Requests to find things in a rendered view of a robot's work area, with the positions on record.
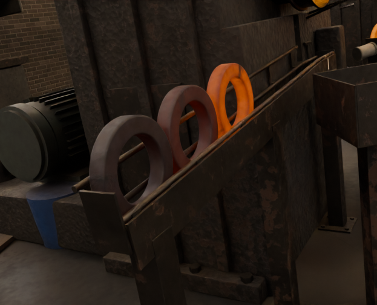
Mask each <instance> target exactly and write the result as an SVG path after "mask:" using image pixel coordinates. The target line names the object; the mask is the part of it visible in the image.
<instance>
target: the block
mask: <svg viewBox="0 0 377 305"><path fill-rule="evenodd" d="M315 36H316V50H317V51H324V50H335V53H336V68H337V70H339V69H343V68H347V65H346V46H345V37H344V26H343V25H336V26H331V27H323V28H319V29H317V30H316V32H315Z"/></svg>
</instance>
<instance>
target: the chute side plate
mask: <svg viewBox="0 0 377 305"><path fill-rule="evenodd" d="M327 58H328V59H327ZM327 58H325V59H323V60H321V61H320V62H318V63H317V64H316V65H315V66H314V67H313V68H311V69H310V70H309V71H308V72H307V73H306V74H304V75H303V76H302V77H301V78H299V79H298V80H297V81H296V82H295V83H294V84H292V85H291V86H290V87H289V88H288V89H287V90H285V91H284V92H283V93H281V94H280V95H279V96H278V97H277V98H276V99H275V100H273V101H272V102H271V103H270V104H269V105H268V106H266V107H265V108H264V109H262V110H261V111H260V112H259V113H258V114H257V115H255V116H254V117H253V118H252V119H251V120H250V121H248V122H247V123H246V124H245V125H243V126H242V127H241V128H240V129H239V130H238V131H236V132H235V133H234V134H233V135H231V136H230V137H229V138H228V139H227V140H225V141H224V142H223V143H222V144H221V145H220V146H218V147H217V148H216V149H215V150H213V152H211V153H210V154H209V155H208V156H206V157H205V158H204V159H203V160H202V161H201V162H200V163H198V164H197V165H195V167H193V168H192V169H191V170H190V171H188V172H187V173H186V174H185V175H184V176H183V177H181V178H180V179H179V180H178V181H176V182H175V183H174V184H173V185H172V186H171V187H169V188H168V189H167V190H166V191H165V192H164V193H162V194H161V195H160V196H158V197H157V198H156V199H155V200H154V201H153V202H152V203H150V204H149V205H148V206H147V207H146V208H145V209H143V210H142V211H141V212H140V213H138V214H137V215H136V216H135V217H134V218H132V219H131V220H130V221H129V222H128V223H127V224H126V229H127V232H128V236H129V240H130V242H131V246H132V249H133V252H134V256H135V259H136V263H137V267H138V270H139V271H141V270H142V269H143V268H144V267H145V266H146V265H147V264H148V263H149V262H150V261H151V260H152V259H153V258H154V257H155V255H154V249H153V246H152V240H153V239H155V238H156V237H157V236H158V235H159V234H161V233H162V232H163V231H164V230H165V229H167V228H168V227H169V226H171V225H172V230H173V233H174V236H176V235H177V234H178V233H179V232H180V231H181V230H182V229H183V228H184V227H185V226H186V225H187V224H188V223H189V222H190V221H191V220H192V218H193V217H194V216H195V215H196V214H197V213H198V212H199V211H200V210H201V209H202V208H203V207H204V206H205V205H206V204H207V203H208V202H209V201H210V200H211V199H212V198H213V197H214V196H215V195H216V194H217V193H218V192H219V191H220V190H221V189H222V188H223V187H224V186H225V185H226V184H227V183H228V182H229V181H230V180H231V178H233V176H234V175H236V173H237V172H239V170H241V169H242V167H244V165H245V164H247V162H248V161H250V159H251V158H253V156H254V155H256V153H257V152H259V150H260V149H262V147H264V146H265V144H267V142H268V141H269V140H270V139H271V138H272V137H273V134H272V125H274V124H275V123H277V122H278V121H279V120H280V124H281V128H282V127H283V126H284V125H285V124H286V123H287V122H288V121H289V120H290V119H291V118H292V117H293V116H294V115H295V114H296V113H297V112H298V111H299V110H300V109H301V108H302V107H303V106H304V105H305V104H306V103H307V101H308V100H309V99H310V98H311V97H312V96H313V95H314V90H313V76H312V74H314V73H321V72H325V71H332V70H334V69H335V68H336V53H335V54H333V55H331V56H329V57H327ZM328 60H329V67H328ZM336 69H337V68H336Z"/></svg>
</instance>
